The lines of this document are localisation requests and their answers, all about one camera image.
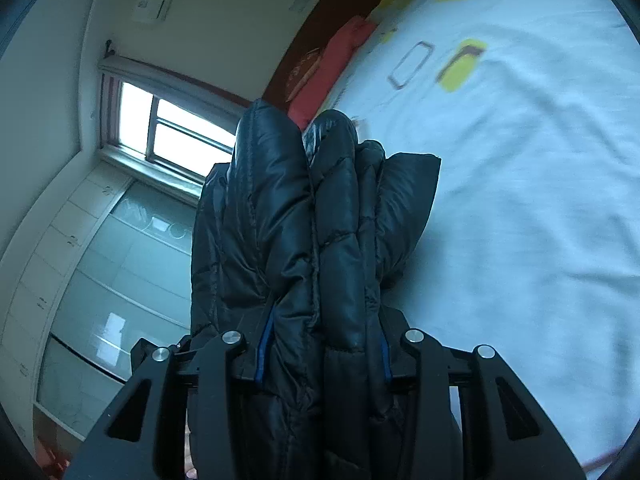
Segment orange patterned pillow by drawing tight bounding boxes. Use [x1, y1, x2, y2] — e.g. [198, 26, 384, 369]
[285, 47, 326, 103]

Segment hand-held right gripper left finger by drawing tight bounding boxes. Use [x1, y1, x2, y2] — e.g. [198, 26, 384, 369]
[65, 310, 274, 480]

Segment window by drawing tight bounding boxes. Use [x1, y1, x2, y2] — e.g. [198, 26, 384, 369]
[100, 72, 238, 206]

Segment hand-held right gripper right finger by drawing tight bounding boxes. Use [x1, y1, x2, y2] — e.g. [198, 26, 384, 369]
[377, 307, 586, 480]

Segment bed with patterned white sheet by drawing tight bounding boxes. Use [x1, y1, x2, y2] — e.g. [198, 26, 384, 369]
[320, 0, 640, 471]

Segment black puffer jacket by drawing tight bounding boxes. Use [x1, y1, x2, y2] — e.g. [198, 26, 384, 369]
[187, 99, 463, 480]

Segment wardrobe with glass doors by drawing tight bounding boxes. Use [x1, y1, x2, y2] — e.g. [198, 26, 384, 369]
[0, 164, 202, 442]

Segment red pillow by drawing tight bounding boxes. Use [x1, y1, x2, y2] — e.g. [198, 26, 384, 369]
[287, 15, 379, 131]

